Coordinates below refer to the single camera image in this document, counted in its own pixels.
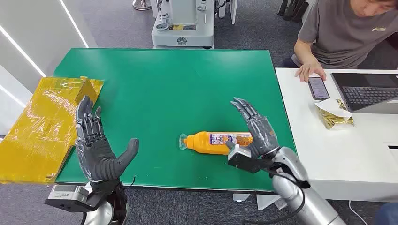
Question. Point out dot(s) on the person's right hand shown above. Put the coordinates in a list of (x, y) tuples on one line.
[(312, 68)]

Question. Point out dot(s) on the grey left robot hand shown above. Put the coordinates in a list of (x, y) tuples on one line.
[(93, 155)]

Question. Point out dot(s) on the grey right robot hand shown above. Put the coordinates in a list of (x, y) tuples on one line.
[(262, 136)]

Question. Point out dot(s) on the orange detergent bottle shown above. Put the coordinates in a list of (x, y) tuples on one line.
[(202, 143)]

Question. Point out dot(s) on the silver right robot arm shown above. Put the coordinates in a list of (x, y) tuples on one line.
[(311, 208)]

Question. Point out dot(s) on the person's right forearm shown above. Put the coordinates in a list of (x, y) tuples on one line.
[(304, 51)]

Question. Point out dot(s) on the black smartphone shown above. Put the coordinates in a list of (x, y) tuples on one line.
[(318, 90)]

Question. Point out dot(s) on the person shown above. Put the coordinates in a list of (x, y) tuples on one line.
[(345, 34)]

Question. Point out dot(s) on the gold foil snack packet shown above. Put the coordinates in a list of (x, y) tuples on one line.
[(334, 121)]

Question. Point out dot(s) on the grey laptop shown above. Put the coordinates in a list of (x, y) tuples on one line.
[(367, 93)]

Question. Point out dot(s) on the yellow taped cardboard box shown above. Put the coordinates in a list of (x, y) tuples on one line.
[(34, 139)]

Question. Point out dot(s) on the small white table foot plate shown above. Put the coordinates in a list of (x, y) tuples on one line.
[(241, 197)]

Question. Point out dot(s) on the large white table foot plate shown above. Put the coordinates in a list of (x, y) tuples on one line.
[(267, 201)]

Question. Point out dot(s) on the white desk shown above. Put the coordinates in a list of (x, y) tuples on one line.
[(342, 155)]

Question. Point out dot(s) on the green top table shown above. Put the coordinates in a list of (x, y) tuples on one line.
[(174, 87)]

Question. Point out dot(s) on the grey white machine base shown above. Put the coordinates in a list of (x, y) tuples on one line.
[(186, 34)]

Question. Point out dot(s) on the blue object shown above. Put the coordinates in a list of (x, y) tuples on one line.
[(388, 217)]

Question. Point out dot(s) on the chrome stand base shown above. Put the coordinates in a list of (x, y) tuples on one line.
[(141, 4)]

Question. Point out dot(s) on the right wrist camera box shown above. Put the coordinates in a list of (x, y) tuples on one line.
[(239, 155)]

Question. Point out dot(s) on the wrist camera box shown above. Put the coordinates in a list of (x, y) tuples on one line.
[(67, 195), (239, 155)]

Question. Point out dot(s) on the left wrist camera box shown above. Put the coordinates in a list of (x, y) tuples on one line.
[(67, 195)]

